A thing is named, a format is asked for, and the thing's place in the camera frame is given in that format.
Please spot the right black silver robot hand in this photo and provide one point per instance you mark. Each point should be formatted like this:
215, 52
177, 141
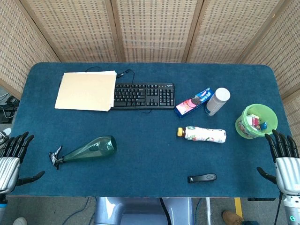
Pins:
288, 173

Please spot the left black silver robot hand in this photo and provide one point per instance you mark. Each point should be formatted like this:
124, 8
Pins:
9, 171

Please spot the green transparent spray bottle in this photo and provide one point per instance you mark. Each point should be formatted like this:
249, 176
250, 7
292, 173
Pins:
93, 148

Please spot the black table control panel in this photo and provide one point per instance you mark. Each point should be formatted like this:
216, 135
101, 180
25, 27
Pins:
261, 199

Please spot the white black sneaker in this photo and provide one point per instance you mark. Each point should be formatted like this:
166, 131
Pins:
5, 131

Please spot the plain white shoe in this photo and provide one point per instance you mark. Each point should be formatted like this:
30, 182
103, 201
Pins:
20, 221

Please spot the small blue toy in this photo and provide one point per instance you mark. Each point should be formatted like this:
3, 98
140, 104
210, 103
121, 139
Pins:
264, 126

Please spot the yellow floor tape strip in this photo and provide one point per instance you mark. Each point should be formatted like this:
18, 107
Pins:
238, 207

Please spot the green plastic bucket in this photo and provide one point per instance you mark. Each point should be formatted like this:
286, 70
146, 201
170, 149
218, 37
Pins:
246, 130

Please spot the red white small packet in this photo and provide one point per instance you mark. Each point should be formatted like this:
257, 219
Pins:
255, 122

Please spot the brown shoe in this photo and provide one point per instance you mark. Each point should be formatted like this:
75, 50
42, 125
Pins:
230, 218

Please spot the white table leg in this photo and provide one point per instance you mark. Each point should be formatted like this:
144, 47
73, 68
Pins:
208, 211

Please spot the white cylindrical container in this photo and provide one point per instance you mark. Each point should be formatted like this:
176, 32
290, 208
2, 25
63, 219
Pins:
218, 100

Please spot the manila paper folder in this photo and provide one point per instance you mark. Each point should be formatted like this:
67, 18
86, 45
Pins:
86, 91

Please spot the blue pink cookie box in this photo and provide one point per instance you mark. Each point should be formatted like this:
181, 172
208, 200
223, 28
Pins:
193, 102

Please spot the woven bamboo screen panel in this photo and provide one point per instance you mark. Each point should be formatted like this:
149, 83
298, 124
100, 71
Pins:
229, 28
18, 47
75, 28
154, 28
286, 51

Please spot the silver-blue robot torso base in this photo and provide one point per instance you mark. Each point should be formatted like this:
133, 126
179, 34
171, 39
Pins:
140, 213

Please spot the blue carpet table mat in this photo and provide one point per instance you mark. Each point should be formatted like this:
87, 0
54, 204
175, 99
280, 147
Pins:
145, 145

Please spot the black computer keyboard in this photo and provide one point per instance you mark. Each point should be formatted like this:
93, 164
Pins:
145, 96

